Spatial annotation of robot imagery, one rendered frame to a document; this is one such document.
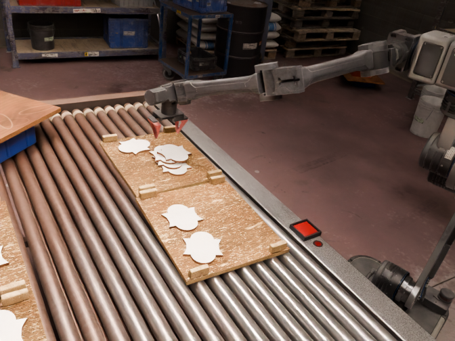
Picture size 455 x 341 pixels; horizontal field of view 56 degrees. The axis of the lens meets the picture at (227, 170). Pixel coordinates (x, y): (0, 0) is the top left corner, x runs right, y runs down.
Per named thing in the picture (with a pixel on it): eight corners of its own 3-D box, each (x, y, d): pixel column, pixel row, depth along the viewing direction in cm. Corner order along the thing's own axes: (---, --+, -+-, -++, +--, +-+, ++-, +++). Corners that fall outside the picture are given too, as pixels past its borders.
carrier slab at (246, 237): (225, 183, 162) (225, 178, 161) (289, 252, 133) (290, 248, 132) (135, 201, 146) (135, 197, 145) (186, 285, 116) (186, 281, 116)
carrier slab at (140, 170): (177, 132, 192) (177, 129, 191) (224, 180, 164) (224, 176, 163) (99, 145, 175) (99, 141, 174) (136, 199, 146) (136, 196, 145)
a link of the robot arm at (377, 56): (398, 63, 143) (397, 47, 141) (385, 68, 136) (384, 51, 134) (371, 66, 149) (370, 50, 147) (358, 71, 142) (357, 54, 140)
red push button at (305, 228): (305, 224, 147) (306, 220, 146) (317, 234, 143) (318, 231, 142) (292, 229, 144) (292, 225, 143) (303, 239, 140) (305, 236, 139)
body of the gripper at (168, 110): (184, 118, 164) (185, 100, 160) (160, 122, 158) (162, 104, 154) (175, 111, 168) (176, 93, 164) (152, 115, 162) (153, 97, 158)
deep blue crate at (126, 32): (140, 39, 585) (140, 10, 566) (148, 48, 555) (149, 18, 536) (102, 39, 564) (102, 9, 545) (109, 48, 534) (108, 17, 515)
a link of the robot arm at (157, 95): (193, 102, 154) (188, 78, 151) (169, 109, 146) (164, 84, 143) (171, 104, 162) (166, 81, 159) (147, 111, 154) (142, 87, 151)
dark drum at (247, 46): (242, 65, 587) (252, -4, 541) (265, 80, 544) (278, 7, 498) (203, 67, 559) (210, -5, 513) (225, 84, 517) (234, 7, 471)
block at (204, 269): (206, 269, 120) (207, 262, 119) (210, 274, 119) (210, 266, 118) (187, 275, 117) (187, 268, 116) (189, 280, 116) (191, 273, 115)
